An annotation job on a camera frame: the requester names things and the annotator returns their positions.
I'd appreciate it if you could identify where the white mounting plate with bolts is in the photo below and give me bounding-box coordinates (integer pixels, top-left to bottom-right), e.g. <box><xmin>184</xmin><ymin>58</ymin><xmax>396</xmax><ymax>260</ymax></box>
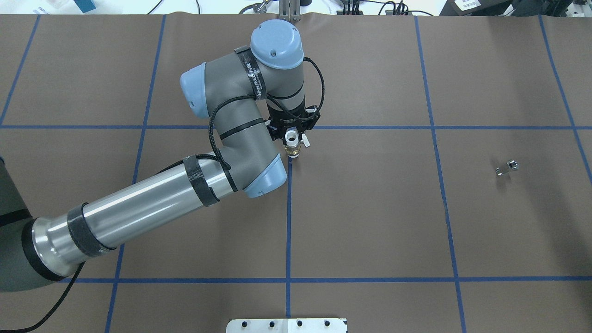
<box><xmin>226</xmin><ymin>318</ymin><xmax>349</xmax><ymax>333</ymax></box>

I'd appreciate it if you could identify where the black device with white label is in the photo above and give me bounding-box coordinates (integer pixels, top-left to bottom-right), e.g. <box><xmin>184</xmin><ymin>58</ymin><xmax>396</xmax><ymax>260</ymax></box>
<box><xmin>439</xmin><ymin>0</ymin><xmax>512</xmax><ymax>17</ymax></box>

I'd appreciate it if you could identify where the white PPR valve with brass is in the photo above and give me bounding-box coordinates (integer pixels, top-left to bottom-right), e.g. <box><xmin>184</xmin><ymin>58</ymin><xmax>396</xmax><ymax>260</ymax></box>
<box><xmin>284</xmin><ymin>130</ymin><xmax>310</xmax><ymax>159</ymax></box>

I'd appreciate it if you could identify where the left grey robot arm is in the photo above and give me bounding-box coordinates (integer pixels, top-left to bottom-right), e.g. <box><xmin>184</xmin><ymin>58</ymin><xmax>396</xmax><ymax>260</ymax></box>
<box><xmin>0</xmin><ymin>19</ymin><xmax>320</xmax><ymax>292</ymax></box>

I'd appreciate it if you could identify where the brown paper table mat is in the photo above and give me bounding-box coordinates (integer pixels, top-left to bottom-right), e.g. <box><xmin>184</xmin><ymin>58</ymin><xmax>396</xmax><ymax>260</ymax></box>
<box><xmin>1</xmin><ymin>13</ymin><xmax>591</xmax><ymax>333</ymax></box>

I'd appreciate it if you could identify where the teal box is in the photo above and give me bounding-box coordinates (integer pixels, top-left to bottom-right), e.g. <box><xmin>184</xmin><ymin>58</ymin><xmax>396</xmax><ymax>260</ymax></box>
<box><xmin>74</xmin><ymin>0</ymin><xmax>97</xmax><ymax>13</ymax></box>

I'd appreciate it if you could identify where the black power strip with plugs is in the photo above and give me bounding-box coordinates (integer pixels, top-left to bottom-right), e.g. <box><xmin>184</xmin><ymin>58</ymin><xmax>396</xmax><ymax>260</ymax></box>
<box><xmin>332</xmin><ymin>0</ymin><xmax>412</xmax><ymax>16</ymax></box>

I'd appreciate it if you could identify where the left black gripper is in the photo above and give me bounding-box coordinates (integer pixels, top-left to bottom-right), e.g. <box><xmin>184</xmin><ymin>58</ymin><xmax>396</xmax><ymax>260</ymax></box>
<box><xmin>268</xmin><ymin>98</ymin><xmax>320</xmax><ymax>142</ymax></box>

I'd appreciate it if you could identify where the small chrome pipe fitting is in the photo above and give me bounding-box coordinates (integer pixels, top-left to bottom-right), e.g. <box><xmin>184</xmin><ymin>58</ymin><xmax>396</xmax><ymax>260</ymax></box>
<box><xmin>495</xmin><ymin>160</ymin><xmax>519</xmax><ymax>177</ymax></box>

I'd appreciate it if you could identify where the aluminium profile post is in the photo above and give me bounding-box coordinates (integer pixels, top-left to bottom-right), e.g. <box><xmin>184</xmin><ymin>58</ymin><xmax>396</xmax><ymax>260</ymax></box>
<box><xmin>278</xmin><ymin>0</ymin><xmax>301</xmax><ymax>23</ymax></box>

